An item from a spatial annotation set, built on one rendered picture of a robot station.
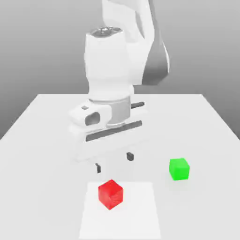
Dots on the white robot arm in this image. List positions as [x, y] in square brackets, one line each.
[112, 65]

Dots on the small red cube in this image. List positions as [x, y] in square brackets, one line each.
[110, 194]

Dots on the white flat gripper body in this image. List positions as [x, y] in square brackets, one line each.
[112, 142]

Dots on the small green cube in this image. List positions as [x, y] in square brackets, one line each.
[179, 169]

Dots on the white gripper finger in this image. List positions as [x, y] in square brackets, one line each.
[98, 168]
[130, 156]

